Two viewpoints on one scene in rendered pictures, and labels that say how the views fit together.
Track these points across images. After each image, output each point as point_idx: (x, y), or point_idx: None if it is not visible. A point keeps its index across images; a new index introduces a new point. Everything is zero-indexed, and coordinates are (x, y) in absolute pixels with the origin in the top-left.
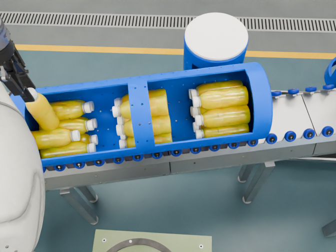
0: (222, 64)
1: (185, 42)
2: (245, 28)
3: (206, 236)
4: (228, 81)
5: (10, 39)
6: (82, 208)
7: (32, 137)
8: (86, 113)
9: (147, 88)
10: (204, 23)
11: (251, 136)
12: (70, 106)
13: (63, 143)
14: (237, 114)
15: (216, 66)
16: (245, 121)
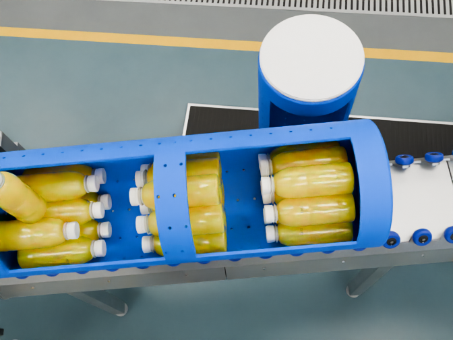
0: (317, 106)
1: (260, 67)
2: (361, 44)
3: None
4: (323, 148)
5: None
6: (100, 303)
7: None
8: None
9: (185, 167)
10: (293, 33)
11: (355, 247)
12: (64, 183)
13: (52, 243)
14: (333, 209)
15: (309, 109)
16: (347, 220)
